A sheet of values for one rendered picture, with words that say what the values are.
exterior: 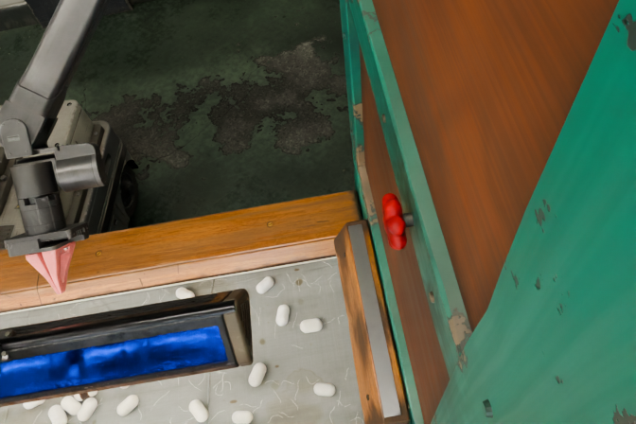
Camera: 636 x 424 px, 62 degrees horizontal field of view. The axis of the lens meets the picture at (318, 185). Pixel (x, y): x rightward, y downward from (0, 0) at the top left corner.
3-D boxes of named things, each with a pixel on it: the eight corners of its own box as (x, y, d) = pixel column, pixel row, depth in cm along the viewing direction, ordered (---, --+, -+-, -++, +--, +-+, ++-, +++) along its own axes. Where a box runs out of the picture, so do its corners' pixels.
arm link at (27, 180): (16, 160, 82) (1, 161, 76) (62, 151, 83) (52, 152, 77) (26, 203, 83) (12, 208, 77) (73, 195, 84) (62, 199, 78)
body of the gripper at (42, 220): (72, 241, 78) (61, 192, 77) (5, 253, 78) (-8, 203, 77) (91, 232, 84) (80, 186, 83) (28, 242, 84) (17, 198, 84)
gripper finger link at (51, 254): (65, 297, 79) (51, 237, 78) (19, 305, 79) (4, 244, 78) (85, 283, 85) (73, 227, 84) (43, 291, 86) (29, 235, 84)
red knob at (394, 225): (378, 214, 42) (378, 185, 38) (404, 210, 42) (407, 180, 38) (389, 263, 40) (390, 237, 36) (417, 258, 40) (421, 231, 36)
